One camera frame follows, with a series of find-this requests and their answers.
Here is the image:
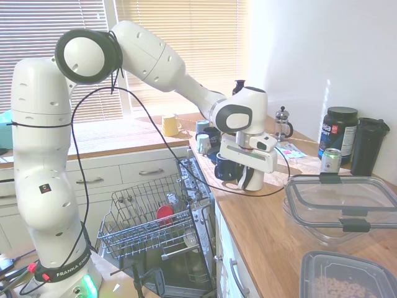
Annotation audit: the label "red speckled mug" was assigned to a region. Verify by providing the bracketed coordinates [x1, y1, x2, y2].
[156, 204, 176, 227]

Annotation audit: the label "grey wire dishwasher rack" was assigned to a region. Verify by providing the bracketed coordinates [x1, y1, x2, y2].
[97, 173, 202, 260]

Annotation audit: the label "dark navy printed mug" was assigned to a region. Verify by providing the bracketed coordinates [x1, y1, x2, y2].
[203, 126, 222, 148]

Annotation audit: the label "black protein powder tub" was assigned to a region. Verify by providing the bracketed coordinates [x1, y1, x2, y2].
[317, 106, 359, 166]

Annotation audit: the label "yellow mug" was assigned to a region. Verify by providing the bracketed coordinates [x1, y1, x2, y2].
[161, 113, 182, 137]

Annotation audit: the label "teal cloth object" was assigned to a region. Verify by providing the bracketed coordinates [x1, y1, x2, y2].
[0, 109, 15, 150]

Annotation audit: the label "wide beige window blind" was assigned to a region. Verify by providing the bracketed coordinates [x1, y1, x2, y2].
[114, 0, 251, 110]

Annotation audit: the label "silver green drink can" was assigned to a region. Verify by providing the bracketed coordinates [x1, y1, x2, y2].
[319, 147, 342, 175]

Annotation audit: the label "stainless steel dishwasher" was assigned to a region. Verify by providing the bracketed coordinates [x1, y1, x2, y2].
[99, 156, 218, 298]

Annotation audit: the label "light blue mug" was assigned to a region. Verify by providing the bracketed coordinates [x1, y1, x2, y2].
[195, 119, 211, 135]

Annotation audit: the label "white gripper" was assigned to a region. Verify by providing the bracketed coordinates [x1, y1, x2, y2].
[218, 138, 279, 190]

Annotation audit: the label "clear container with clip lid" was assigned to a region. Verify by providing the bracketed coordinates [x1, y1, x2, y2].
[282, 198, 397, 248]
[285, 173, 397, 232]

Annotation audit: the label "black shaker bottle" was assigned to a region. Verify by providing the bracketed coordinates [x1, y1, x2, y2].
[350, 117, 391, 177]

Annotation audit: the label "narrow beige window blind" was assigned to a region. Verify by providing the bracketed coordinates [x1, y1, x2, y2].
[0, 0, 125, 121]

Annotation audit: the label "clear ribbed drinking glass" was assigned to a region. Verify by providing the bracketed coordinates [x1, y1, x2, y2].
[166, 192, 181, 212]

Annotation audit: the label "dark blue decorated vase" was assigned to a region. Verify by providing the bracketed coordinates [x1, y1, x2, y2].
[232, 79, 248, 96]

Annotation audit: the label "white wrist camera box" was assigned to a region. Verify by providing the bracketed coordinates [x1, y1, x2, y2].
[249, 133, 278, 153]

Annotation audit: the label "pale grey patterned mug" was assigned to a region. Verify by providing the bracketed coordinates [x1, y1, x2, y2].
[195, 133, 212, 155]

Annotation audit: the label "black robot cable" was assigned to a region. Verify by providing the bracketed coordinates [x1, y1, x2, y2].
[70, 30, 292, 197]

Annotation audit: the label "silver curved cabinet handle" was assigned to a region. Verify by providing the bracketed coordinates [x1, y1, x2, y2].
[229, 258, 251, 296]

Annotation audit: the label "grey container with cereal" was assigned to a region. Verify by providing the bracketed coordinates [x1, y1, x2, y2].
[298, 250, 397, 298]

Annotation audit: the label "black camera stand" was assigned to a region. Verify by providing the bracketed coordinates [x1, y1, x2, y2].
[109, 260, 164, 298]

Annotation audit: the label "white cup in dishwasher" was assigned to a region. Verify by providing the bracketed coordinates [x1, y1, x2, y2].
[182, 228, 199, 249]

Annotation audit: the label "plain navy mug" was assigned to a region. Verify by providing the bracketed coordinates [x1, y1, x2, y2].
[214, 152, 242, 181]

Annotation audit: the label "paper packets with pink print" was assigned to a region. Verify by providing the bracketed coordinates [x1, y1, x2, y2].
[274, 142, 307, 160]

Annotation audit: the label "glass French press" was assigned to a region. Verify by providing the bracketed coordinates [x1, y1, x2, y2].
[274, 106, 294, 142]

